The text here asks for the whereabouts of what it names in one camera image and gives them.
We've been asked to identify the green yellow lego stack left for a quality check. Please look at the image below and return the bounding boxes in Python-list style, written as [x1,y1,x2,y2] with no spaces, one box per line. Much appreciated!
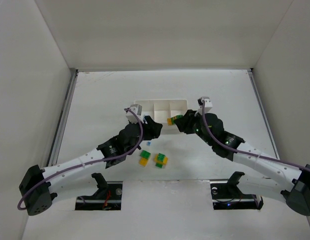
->
[139,150,151,167]

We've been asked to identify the white three-compartment container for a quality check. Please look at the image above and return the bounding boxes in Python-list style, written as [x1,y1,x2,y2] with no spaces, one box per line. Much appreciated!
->
[134,99,188,135]

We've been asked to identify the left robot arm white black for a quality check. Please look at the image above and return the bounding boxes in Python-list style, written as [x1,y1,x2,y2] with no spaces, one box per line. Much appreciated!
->
[17,115,163,216]

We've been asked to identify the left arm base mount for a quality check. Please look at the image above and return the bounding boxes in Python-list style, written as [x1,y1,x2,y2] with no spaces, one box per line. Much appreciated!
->
[75,173,123,211]

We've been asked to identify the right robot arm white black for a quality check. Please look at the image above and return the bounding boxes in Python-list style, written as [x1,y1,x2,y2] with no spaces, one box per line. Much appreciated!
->
[174,110,310,216]

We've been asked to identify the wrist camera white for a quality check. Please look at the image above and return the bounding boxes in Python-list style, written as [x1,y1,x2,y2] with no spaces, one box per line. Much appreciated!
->
[196,96,213,115]
[124,104,143,124]

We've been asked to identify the aluminium table rail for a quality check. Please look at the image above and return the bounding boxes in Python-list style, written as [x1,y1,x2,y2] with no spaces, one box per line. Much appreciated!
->
[247,68,280,160]
[44,68,79,167]

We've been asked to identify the left aluminium table rail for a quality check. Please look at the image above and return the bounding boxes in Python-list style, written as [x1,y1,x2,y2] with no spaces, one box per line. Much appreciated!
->
[44,68,79,167]

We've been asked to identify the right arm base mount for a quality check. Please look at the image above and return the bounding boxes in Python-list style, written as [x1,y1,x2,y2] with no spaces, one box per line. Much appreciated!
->
[210,171,264,211]

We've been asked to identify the green yellow lego stack right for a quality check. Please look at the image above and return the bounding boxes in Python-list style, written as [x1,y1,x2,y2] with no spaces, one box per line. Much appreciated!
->
[154,153,168,169]

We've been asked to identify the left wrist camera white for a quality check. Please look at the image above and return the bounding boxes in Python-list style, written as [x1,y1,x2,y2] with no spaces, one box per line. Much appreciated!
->
[124,104,143,124]

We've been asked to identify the green orange lego piece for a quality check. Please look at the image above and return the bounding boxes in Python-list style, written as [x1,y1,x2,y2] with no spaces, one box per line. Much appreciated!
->
[167,114,183,126]

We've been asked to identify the right aluminium table rail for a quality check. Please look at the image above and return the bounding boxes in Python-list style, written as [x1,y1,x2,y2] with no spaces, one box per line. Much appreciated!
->
[247,68,280,160]

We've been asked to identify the green yellow lego stack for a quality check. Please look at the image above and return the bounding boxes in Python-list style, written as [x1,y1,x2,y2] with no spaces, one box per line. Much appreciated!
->
[154,153,168,169]
[139,150,151,167]

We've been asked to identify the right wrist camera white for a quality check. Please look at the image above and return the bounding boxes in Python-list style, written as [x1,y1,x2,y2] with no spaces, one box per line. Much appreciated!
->
[196,96,213,115]

